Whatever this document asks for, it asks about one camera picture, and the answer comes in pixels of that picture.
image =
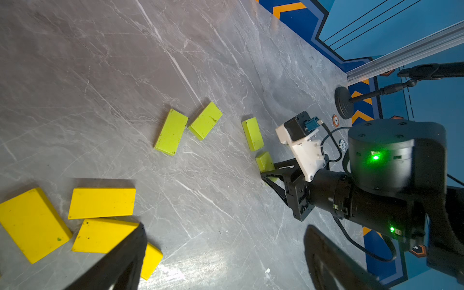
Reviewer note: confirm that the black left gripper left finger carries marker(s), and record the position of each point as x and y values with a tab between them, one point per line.
120	269

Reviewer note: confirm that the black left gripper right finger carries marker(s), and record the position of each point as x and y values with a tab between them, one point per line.
330	268

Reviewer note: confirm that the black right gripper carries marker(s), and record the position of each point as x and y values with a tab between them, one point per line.
288	181

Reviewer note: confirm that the small lime green cube block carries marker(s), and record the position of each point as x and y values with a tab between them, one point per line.
265	162

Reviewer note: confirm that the lime green long block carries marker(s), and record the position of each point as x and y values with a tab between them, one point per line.
253	134
206	121
171	133

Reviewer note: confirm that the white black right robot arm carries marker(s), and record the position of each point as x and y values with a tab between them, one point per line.
394	182

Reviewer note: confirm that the small yellow cube block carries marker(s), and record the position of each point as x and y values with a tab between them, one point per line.
152	259

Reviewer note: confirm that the yellow long block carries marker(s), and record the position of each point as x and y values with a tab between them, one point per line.
101	235
34	225
87	203

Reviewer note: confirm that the red poker chip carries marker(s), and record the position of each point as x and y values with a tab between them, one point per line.
335	120

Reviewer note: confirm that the black microphone stand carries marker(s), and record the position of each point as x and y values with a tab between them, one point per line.
345	103

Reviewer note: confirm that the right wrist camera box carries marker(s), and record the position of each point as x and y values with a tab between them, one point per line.
300	134

